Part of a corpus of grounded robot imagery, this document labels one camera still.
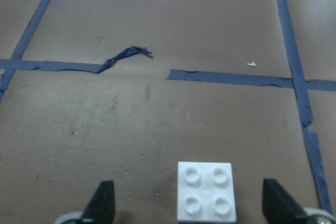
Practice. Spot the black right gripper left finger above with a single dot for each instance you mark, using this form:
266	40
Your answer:
101	207

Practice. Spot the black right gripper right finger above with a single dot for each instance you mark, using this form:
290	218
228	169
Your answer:
278	206

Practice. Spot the white building block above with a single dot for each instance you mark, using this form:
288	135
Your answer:
205	193

